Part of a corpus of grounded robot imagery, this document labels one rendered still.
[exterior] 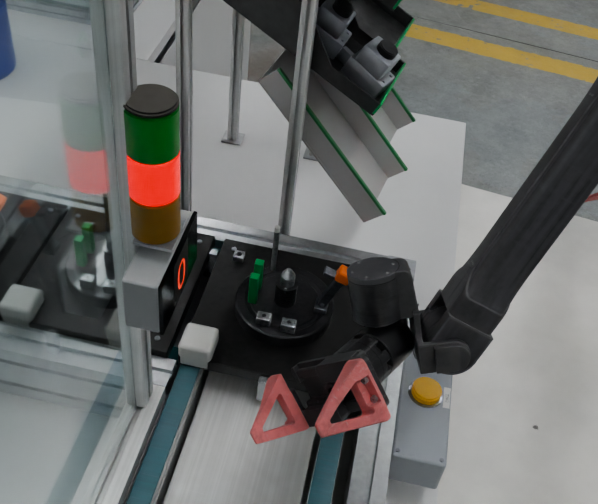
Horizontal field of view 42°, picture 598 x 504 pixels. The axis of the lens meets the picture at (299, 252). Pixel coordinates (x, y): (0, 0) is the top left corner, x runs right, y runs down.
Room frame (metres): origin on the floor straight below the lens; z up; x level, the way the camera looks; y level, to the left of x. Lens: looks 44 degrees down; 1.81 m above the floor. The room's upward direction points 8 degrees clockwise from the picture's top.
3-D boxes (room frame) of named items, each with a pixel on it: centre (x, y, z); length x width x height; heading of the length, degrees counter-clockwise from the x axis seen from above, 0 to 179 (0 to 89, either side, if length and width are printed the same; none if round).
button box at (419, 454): (0.65, -0.19, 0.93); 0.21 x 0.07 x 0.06; 174
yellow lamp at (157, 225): (0.58, 0.15, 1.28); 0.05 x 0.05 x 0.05
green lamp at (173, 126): (0.58, 0.15, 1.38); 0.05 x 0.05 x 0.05
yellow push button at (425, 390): (0.65, -0.19, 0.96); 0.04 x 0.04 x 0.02
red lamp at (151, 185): (0.58, 0.15, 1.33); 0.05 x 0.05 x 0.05
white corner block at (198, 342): (0.67, 0.12, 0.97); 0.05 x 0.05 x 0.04; 84
